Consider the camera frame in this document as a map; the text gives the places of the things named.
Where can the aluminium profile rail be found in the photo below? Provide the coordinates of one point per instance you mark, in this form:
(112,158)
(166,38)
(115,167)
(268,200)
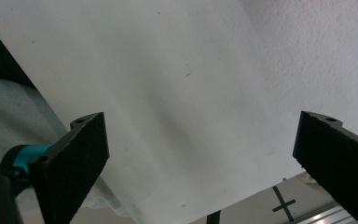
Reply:
(326,216)

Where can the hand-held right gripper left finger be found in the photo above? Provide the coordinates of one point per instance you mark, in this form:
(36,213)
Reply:
(71,161)

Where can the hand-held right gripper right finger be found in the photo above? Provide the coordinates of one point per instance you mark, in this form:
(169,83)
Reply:
(335,161)

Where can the grey cloth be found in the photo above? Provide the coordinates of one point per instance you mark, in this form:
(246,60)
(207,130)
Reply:
(9,118)

